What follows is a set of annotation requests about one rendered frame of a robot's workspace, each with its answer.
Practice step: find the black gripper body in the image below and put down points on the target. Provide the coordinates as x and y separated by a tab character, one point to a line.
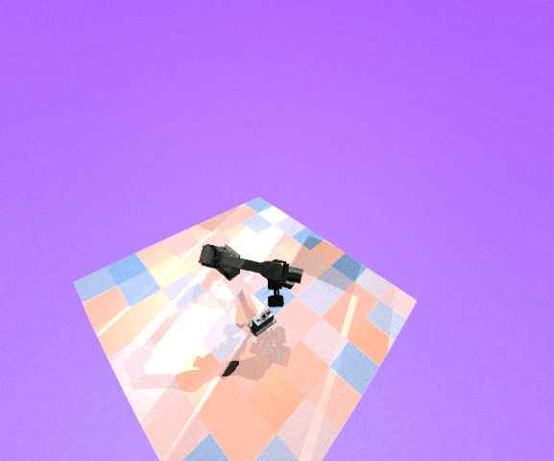
276	300

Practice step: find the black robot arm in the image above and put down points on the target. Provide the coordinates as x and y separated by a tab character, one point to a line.
214	257

